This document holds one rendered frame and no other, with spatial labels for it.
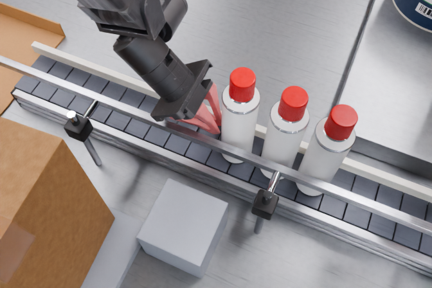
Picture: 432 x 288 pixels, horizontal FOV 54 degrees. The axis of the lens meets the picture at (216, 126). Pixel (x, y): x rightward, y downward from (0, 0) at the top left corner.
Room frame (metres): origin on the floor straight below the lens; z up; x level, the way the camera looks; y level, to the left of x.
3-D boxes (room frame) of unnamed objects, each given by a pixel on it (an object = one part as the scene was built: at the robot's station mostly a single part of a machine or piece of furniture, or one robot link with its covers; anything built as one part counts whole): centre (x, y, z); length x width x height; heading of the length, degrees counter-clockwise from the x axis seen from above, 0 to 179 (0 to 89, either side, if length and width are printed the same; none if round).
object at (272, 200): (0.22, -0.07, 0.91); 0.07 x 0.03 x 0.17; 156
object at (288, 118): (0.29, -0.10, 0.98); 0.05 x 0.05 x 0.20
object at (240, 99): (0.32, -0.03, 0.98); 0.05 x 0.05 x 0.20
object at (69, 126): (0.34, 0.20, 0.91); 0.07 x 0.03 x 0.17; 156
